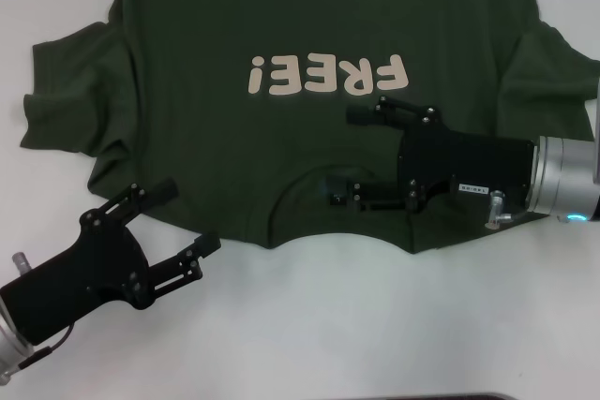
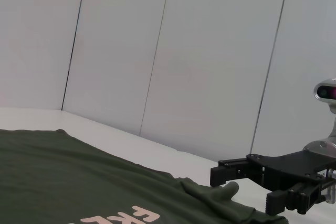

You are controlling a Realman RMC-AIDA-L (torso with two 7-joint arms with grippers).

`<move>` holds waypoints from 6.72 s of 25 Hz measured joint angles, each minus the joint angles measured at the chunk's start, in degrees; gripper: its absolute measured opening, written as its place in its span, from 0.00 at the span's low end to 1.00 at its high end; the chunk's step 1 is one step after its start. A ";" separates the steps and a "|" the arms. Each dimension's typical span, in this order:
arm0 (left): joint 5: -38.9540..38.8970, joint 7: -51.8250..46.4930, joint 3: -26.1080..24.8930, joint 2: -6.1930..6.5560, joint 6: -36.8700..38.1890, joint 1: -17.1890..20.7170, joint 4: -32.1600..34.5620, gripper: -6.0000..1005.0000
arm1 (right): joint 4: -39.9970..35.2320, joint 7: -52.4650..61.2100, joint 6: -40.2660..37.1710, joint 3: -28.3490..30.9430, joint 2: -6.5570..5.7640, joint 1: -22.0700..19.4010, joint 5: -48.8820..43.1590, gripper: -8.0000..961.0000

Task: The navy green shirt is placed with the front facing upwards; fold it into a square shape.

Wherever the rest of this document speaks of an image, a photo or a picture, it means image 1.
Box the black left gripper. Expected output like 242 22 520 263
0 178 222 346

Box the dark green FREE t-shirt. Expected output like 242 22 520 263
18 0 600 256

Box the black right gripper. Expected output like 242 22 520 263
326 95 539 214

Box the silver connector plug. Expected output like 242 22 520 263
10 251 33 275

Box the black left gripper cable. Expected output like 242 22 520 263
16 322 76 371

